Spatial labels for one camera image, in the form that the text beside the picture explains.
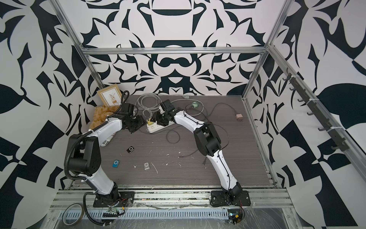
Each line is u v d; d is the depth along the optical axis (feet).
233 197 2.10
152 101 3.80
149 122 3.15
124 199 2.38
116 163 2.79
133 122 2.62
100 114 3.22
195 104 3.67
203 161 2.90
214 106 3.78
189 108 3.67
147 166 2.78
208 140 1.96
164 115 2.78
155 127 3.25
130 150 2.99
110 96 3.44
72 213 2.34
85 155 1.55
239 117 3.49
